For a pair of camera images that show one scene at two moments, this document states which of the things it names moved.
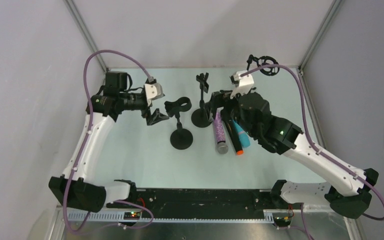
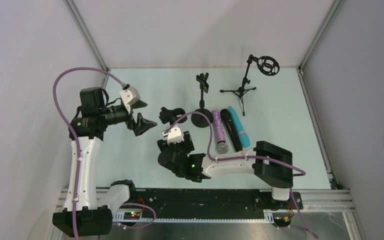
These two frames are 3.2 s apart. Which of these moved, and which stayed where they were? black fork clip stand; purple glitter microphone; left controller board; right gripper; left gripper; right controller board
Moved: left gripper; right gripper
Stayed: black fork clip stand; left controller board; purple glitter microphone; right controller board
